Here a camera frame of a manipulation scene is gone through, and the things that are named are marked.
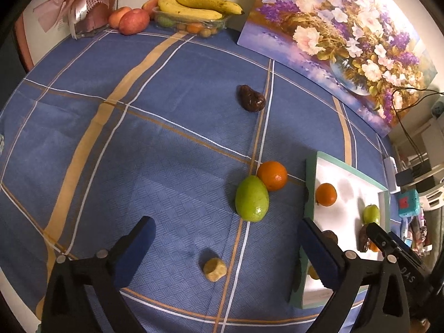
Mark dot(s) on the white tray with green rim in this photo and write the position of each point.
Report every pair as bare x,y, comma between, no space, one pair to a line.
355,191

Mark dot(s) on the white power strip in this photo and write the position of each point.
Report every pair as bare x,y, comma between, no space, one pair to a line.
391,172

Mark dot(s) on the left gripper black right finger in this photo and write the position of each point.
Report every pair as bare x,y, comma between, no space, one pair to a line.
385,307

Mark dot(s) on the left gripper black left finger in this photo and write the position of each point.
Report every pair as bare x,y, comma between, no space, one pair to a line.
66,305

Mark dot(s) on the orange tangerine with stem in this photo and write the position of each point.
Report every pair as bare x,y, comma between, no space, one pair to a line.
373,247

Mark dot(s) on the round dark dried fruit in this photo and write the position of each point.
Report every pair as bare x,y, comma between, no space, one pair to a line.
250,99

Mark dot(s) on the yellow banana piece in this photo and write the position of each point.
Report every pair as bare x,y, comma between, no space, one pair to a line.
313,273
214,269

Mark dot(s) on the clear plastic fruit container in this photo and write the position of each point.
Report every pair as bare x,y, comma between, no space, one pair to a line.
205,28

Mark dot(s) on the clutter of small toys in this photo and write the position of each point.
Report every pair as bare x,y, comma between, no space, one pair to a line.
414,234

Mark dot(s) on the black power adapter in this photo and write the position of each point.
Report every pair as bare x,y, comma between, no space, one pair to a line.
405,177

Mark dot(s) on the teal toy box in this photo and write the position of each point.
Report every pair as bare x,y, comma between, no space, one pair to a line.
409,204

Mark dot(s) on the large dark dried date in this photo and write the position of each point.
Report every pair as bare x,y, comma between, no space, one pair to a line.
363,242

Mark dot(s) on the yellow banana bunch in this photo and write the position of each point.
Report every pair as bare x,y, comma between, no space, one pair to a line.
200,9

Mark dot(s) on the blue plaid tablecloth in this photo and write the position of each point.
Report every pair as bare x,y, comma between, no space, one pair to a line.
108,129

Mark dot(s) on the small orange tangerine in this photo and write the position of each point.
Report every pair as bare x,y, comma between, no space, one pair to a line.
273,174

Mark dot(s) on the red peach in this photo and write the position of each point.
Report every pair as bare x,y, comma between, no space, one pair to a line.
116,16
134,22

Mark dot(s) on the flower still life painting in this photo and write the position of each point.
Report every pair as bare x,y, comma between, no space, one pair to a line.
364,52

